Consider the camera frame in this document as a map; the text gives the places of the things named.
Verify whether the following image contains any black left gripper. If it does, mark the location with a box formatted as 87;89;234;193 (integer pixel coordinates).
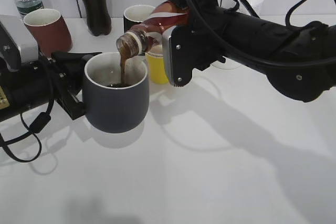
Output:
39;51;99;120

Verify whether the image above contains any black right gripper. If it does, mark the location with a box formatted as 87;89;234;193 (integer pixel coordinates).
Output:
166;0;225;70

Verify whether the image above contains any dark grey ceramic mug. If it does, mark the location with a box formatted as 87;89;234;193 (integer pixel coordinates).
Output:
82;52;149;133

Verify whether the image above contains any brown Nescafe coffee bottle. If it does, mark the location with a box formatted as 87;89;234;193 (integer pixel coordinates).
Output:
116;1;189;58

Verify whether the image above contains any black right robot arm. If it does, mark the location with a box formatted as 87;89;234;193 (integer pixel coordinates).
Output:
162;0;335;102

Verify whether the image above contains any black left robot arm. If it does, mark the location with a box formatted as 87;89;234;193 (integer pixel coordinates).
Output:
1;51;99;121

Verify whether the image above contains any yellow paper cup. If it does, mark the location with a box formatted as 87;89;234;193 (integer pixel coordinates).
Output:
145;45;169;84

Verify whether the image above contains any white ceramic mug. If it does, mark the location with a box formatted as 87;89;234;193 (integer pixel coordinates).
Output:
211;58;242;70

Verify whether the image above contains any maroon ceramic mug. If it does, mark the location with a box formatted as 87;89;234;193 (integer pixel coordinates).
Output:
23;8;72;58

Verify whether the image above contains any black ceramic mug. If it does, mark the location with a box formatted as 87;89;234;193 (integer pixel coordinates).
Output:
123;5;155;32

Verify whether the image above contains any dark cola bottle red label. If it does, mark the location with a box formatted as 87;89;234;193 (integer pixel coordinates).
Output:
82;0;111;36

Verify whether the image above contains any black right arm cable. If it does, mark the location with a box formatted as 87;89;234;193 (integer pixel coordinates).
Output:
183;0;336;66

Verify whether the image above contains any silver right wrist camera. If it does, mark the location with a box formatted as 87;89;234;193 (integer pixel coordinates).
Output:
162;26;193;87

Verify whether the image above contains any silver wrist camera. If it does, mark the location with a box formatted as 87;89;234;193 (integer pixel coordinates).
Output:
1;15;39;72
162;26;193;87

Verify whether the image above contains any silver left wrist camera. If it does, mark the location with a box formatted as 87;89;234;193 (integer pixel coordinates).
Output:
1;15;39;72

